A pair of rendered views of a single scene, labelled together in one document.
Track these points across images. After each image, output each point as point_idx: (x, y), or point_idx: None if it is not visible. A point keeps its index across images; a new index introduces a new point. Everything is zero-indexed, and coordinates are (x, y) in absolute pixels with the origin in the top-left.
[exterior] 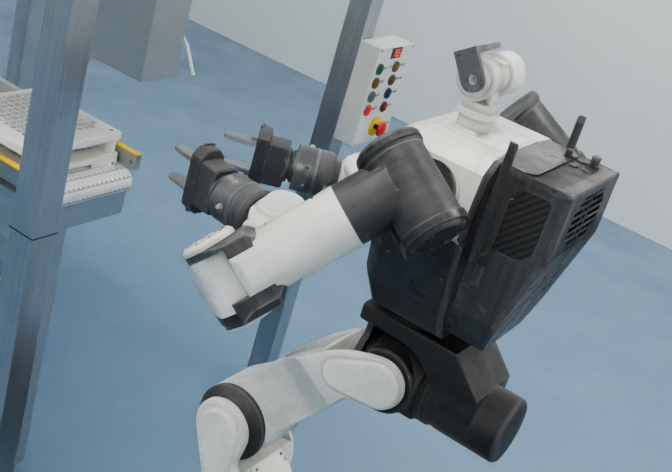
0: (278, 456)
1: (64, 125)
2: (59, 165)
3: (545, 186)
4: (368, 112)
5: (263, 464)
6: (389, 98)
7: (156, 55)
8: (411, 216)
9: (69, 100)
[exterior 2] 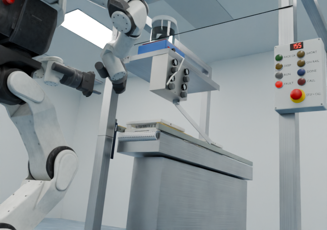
0: (39, 182)
1: (106, 97)
2: (105, 110)
3: None
4: (278, 85)
5: (32, 181)
6: (308, 76)
7: (154, 80)
8: None
9: (108, 89)
